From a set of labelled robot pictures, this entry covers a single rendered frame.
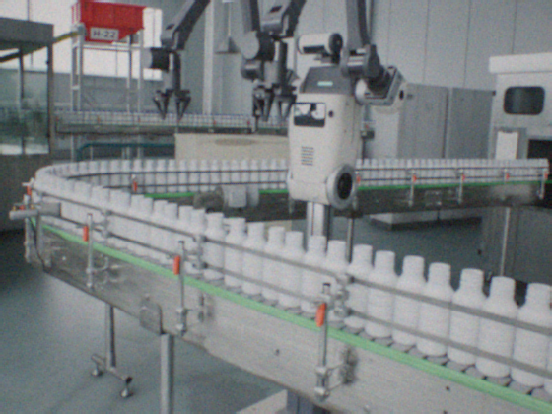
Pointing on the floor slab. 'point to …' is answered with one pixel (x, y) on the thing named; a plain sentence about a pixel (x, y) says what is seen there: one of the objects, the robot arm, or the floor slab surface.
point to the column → (212, 58)
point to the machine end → (518, 106)
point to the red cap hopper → (103, 33)
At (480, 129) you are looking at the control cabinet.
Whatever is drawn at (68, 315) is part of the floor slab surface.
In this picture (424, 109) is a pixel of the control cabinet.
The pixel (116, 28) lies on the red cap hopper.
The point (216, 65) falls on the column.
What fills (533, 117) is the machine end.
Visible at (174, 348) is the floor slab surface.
